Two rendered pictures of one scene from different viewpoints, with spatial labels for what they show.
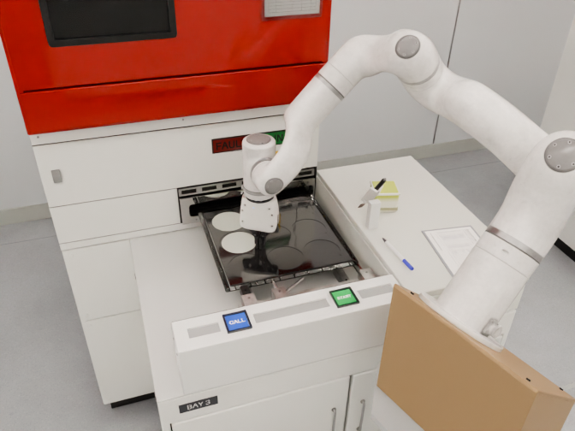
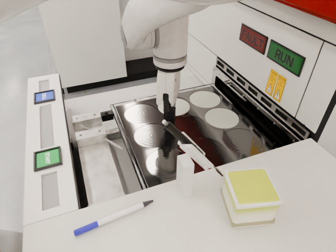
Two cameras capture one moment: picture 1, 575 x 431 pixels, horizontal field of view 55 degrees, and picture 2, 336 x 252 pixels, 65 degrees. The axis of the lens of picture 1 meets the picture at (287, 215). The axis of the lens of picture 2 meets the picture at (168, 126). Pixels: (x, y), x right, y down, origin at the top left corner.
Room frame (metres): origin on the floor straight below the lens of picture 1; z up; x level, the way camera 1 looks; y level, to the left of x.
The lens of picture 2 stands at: (1.21, -0.55, 1.38)
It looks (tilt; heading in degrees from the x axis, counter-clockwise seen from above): 39 degrees down; 88
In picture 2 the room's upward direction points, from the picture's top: straight up
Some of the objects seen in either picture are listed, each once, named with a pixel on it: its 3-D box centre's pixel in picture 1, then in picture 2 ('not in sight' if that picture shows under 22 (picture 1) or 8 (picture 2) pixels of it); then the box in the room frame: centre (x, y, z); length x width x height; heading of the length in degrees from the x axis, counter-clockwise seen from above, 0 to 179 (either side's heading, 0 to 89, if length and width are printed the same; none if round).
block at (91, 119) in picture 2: (251, 308); (86, 120); (0.99, 0.08, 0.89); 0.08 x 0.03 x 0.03; 19
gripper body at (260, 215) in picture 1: (259, 209); (169, 80); (1.23, 0.07, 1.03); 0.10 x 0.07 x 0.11; 76
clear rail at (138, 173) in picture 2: (293, 275); (126, 142); (1.11, -0.02, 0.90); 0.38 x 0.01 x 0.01; 109
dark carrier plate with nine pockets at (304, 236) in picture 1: (273, 236); (188, 126); (1.28, 0.04, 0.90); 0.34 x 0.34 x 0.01; 19
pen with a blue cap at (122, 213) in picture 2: (396, 253); (115, 216); (1.12, -0.29, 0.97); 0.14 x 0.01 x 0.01; 25
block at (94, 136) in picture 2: (282, 301); (91, 136); (1.01, 0.01, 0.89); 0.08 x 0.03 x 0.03; 19
